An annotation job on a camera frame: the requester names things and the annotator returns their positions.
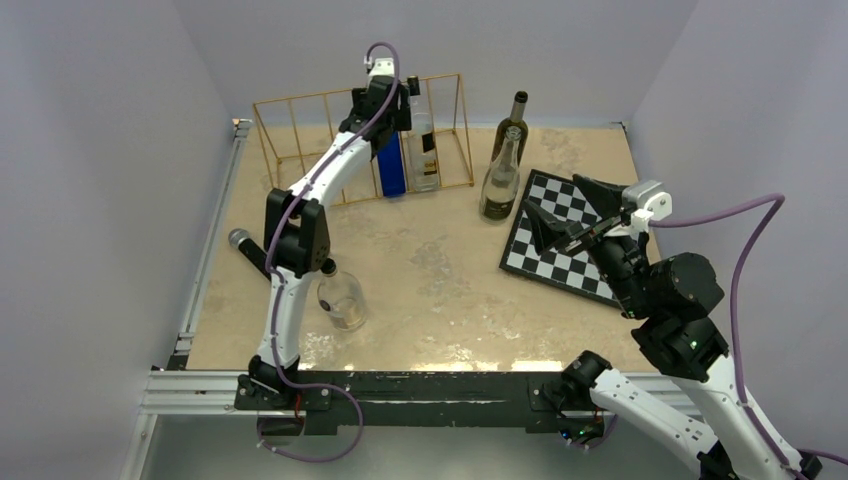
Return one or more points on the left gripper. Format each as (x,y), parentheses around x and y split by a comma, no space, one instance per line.
(401,116)

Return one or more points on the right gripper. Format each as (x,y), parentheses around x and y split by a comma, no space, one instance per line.
(548,229)

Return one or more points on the clear bottle dark label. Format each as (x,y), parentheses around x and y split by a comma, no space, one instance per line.
(501,181)

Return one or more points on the dark green wine bottle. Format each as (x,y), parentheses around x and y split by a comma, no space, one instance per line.
(515,119)

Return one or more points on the clear bottle gold white label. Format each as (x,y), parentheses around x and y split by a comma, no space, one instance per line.
(341,297)

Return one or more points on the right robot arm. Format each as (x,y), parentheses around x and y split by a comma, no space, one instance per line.
(672,300)

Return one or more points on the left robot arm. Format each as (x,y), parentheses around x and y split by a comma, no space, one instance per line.
(297,240)

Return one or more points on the tall blue gradient bottle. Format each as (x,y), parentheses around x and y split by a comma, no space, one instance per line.
(391,168)

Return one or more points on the clear bottle black cap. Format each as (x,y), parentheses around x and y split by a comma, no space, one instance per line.
(421,140)

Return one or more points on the black white chessboard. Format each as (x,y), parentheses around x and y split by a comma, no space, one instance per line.
(577,275)

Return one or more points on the black microphone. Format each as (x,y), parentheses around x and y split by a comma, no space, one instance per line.
(240,240)

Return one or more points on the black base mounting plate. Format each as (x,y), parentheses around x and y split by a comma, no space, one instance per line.
(536,402)

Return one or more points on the gold wire wine rack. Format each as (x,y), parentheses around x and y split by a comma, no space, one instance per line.
(457,112)

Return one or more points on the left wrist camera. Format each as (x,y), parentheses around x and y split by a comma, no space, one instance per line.
(380,67)

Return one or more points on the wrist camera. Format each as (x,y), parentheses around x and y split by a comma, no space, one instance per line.
(642,202)
(380,67)

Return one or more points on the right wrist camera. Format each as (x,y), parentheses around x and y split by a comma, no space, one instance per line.
(642,202)

